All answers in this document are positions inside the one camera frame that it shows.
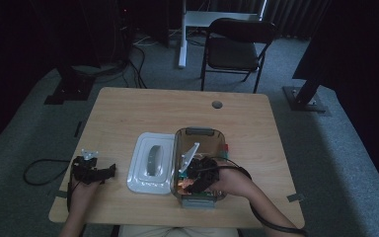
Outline right hand-held gripper cable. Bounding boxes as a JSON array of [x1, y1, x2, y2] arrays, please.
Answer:
[[203, 157, 310, 237]]

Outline white desk frame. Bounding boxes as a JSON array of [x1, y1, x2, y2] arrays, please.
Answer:
[[177, 0, 267, 69]]

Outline black folding chair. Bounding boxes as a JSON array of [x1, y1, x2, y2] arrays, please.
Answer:
[[199, 18, 279, 94]]

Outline black stand with gray base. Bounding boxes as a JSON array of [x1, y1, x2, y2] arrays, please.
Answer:
[[281, 73, 329, 114]]

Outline black stand with square base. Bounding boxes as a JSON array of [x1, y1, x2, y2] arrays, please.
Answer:
[[43, 63, 97, 106]]

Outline person's right hand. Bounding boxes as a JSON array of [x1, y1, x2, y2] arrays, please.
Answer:
[[210, 167, 255, 198]]

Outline white floor cable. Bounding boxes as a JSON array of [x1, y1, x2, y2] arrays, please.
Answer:
[[132, 33, 161, 46]]

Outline dark curtain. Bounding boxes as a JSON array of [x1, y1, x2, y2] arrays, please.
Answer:
[[292, 0, 379, 201], [0, 0, 67, 157]]

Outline gray pleated curtain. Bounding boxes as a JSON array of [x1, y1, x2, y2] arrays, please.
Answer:
[[210, 0, 332, 40]]

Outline clear plastic storage box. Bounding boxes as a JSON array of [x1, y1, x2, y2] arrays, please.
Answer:
[[170, 126, 230, 209]]

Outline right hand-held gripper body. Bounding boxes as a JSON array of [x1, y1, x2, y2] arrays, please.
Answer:
[[178, 141, 220, 195]]

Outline person's left hand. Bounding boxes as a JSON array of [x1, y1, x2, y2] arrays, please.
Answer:
[[70, 179, 102, 202]]

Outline white storage box lid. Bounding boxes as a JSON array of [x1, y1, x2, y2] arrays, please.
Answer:
[[126, 131, 176, 196]]

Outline hand-held gripper cable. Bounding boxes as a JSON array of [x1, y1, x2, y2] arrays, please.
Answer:
[[203, 157, 310, 237], [66, 157, 80, 211]]

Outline black computer tower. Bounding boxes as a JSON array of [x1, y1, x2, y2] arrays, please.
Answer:
[[112, 0, 136, 63]]

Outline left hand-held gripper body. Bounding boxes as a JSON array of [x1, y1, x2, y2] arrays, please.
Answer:
[[71, 148, 104, 185]]

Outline black looped floor cable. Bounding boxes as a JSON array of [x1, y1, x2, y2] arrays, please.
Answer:
[[23, 158, 72, 187]]

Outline pile of toy building blocks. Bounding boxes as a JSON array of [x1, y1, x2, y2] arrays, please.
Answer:
[[177, 143, 230, 198]]

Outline left hand-held gripper cable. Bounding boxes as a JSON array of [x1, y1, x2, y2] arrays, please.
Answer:
[[66, 157, 80, 211]]

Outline black floor cable bundle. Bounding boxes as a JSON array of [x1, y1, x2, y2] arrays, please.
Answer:
[[72, 43, 147, 89]]

